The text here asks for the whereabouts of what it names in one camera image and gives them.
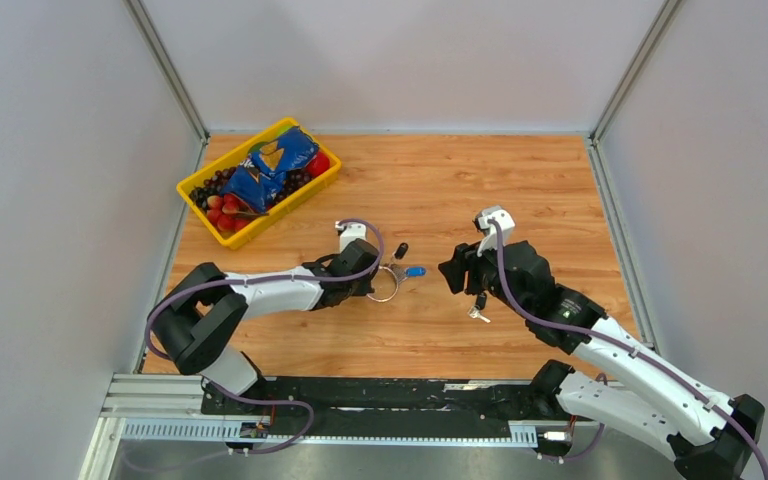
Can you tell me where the blue snack bag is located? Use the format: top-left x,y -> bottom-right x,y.
236,126 -> 320,185

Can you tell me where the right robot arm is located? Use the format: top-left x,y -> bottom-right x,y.
438,241 -> 768,479

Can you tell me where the yellow plastic bin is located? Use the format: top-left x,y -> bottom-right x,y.
176,117 -> 342,249

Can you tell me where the red apple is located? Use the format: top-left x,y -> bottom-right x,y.
305,151 -> 330,178

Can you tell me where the key with black tag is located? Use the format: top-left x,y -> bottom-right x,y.
468,292 -> 491,323

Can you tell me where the aluminium frame rail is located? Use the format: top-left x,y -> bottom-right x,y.
79,374 -> 723,480

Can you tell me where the key with blue tag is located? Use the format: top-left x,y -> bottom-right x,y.
405,266 -> 427,278

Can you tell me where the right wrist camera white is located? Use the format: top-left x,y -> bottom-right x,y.
474,205 -> 516,257

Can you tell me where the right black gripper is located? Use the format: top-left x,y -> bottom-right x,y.
438,232 -> 530,319

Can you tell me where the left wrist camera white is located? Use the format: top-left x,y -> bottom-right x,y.
335,221 -> 367,253

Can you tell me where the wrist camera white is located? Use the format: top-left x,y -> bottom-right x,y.
474,205 -> 516,257
335,221 -> 367,253

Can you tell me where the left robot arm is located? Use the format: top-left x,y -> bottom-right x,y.
148,239 -> 380,414

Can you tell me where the large metal keyring with keys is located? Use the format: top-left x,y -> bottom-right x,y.
366,242 -> 414,303

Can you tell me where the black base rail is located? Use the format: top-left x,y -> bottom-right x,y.
200,376 -> 572,439

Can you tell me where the red strawberries cluster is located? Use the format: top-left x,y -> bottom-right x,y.
205,194 -> 251,234

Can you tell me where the dark grape bunch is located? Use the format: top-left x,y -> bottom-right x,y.
186,167 -> 314,216

